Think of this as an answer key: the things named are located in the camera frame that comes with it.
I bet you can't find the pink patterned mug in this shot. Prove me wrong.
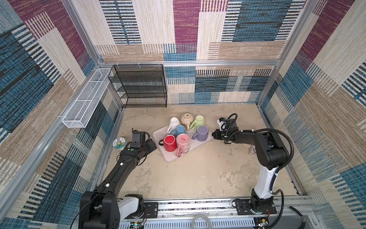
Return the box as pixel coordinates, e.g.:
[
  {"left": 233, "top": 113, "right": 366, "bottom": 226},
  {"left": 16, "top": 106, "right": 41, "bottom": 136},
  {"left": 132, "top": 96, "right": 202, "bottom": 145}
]
[{"left": 176, "top": 134, "right": 190, "bottom": 157}]

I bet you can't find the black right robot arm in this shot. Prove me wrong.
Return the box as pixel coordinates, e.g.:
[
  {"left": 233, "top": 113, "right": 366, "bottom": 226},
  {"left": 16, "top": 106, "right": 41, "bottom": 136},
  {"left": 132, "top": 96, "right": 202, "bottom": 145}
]
[{"left": 212, "top": 128, "right": 294, "bottom": 215}]

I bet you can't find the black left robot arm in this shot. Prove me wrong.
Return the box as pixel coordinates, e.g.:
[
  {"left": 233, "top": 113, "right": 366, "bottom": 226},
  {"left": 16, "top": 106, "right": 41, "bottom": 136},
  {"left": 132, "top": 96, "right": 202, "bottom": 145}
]
[{"left": 78, "top": 139, "right": 157, "bottom": 229}]

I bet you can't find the purple mug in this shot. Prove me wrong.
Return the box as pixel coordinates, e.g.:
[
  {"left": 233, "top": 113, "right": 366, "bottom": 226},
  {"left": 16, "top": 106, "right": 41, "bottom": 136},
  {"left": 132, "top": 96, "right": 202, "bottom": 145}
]
[{"left": 192, "top": 125, "right": 209, "bottom": 142}]

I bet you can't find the red mug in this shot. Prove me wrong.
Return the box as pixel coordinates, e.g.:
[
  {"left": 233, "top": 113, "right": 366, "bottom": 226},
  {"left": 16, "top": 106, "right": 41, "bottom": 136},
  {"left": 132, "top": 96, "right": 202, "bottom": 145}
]
[{"left": 159, "top": 134, "right": 177, "bottom": 152}]

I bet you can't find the green mug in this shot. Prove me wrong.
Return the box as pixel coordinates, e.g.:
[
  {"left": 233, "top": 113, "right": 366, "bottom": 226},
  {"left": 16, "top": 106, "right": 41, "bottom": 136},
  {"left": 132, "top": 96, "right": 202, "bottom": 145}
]
[{"left": 190, "top": 115, "right": 205, "bottom": 130}]

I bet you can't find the white mug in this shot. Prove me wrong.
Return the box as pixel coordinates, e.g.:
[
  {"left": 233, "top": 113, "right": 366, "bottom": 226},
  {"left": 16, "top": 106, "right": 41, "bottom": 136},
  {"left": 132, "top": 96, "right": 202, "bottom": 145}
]
[{"left": 167, "top": 117, "right": 181, "bottom": 133}]

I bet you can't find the blue polka dot mug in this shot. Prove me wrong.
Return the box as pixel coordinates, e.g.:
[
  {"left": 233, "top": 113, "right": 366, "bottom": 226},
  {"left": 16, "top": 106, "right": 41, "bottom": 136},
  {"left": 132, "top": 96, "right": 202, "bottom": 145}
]
[{"left": 170, "top": 125, "right": 187, "bottom": 137}]

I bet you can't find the white plastic tray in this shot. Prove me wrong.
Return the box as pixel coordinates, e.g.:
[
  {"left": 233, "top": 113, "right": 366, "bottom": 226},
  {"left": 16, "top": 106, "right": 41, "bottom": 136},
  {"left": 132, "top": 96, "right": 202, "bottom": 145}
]
[{"left": 152, "top": 125, "right": 213, "bottom": 162}]

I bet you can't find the small labelled jar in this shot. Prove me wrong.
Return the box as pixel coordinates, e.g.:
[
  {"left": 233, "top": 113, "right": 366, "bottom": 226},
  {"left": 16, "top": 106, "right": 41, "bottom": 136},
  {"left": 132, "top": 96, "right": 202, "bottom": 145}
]
[{"left": 113, "top": 137, "right": 126, "bottom": 151}]

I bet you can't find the beige ceramic teapot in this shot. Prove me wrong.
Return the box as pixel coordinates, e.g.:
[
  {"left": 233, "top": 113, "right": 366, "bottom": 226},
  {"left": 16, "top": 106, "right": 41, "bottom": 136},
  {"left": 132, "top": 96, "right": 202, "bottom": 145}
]
[{"left": 180, "top": 113, "right": 194, "bottom": 130}]

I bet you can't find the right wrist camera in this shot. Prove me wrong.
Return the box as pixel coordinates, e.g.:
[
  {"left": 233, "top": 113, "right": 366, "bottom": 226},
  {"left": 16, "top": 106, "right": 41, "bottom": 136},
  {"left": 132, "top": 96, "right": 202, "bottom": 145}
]
[{"left": 217, "top": 117, "right": 231, "bottom": 131}]

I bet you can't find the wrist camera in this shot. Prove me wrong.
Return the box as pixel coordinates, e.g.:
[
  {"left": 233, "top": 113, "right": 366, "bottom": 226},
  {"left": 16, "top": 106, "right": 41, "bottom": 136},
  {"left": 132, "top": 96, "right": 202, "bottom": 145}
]
[
  {"left": 217, "top": 117, "right": 231, "bottom": 131},
  {"left": 130, "top": 130, "right": 146, "bottom": 149}
]

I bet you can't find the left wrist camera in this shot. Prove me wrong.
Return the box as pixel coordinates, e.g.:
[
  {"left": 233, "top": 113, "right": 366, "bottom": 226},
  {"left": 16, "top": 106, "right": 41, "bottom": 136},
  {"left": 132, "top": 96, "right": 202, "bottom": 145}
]
[{"left": 130, "top": 130, "right": 146, "bottom": 149}]

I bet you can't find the black wire mesh shelf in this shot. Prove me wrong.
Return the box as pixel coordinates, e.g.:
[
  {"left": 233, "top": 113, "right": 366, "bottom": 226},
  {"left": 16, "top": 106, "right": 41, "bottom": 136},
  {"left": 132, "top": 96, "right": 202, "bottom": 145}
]
[{"left": 109, "top": 65, "right": 167, "bottom": 108}]

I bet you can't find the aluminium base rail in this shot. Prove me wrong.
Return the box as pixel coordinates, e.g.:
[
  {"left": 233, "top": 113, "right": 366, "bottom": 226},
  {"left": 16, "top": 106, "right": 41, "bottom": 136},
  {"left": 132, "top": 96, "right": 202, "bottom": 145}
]
[{"left": 119, "top": 196, "right": 324, "bottom": 229}]

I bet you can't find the white wire mesh basket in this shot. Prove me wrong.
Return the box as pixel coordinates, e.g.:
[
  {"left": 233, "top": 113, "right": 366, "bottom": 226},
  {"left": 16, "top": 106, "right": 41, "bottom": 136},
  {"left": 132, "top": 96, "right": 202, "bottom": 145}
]
[{"left": 62, "top": 68, "right": 111, "bottom": 128}]

